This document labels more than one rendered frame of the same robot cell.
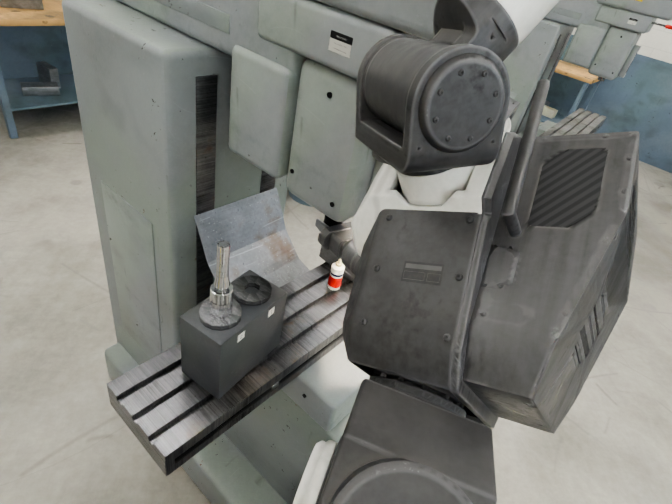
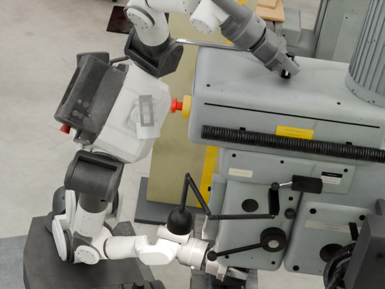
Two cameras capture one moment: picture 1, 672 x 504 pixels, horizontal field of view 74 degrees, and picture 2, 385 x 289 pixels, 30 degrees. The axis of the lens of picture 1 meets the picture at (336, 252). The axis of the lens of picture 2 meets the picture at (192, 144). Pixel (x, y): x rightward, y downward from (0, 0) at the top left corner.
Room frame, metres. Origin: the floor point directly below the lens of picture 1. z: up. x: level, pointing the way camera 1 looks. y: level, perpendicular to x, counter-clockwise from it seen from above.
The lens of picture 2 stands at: (2.11, -1.07, 2.72)
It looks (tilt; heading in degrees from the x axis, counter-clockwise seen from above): 34 degrees down; 144
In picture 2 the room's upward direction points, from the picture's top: 9 degrees clockwise
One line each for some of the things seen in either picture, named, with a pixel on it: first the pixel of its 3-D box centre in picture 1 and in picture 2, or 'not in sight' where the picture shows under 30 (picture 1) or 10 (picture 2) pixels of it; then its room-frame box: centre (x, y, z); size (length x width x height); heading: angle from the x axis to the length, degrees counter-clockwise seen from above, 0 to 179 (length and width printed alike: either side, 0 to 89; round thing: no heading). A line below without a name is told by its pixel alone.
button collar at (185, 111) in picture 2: not in sight; (186, 106); (0.83, -0.17, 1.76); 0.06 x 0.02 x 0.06; 146
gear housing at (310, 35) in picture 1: (356, 32); (285, 147); (0.99, 0.06, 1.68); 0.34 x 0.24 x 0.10; 56
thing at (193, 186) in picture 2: not in sight; (199, 197); (0.98, -0.19, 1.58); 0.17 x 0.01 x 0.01; 169
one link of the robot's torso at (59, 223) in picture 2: not in sight; (81, 235); (0.11, -0.09, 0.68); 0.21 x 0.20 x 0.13; 169
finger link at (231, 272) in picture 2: not in sight; (236, 274); (0.98, 0.00, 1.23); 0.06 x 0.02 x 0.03; 41
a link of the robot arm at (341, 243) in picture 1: (351, 246); (210, 259); (0.89, -0.03, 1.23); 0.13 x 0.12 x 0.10; 132
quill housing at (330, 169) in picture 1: (349, 137); (256, 206); (0.96, 0.03, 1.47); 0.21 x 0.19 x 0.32; 146
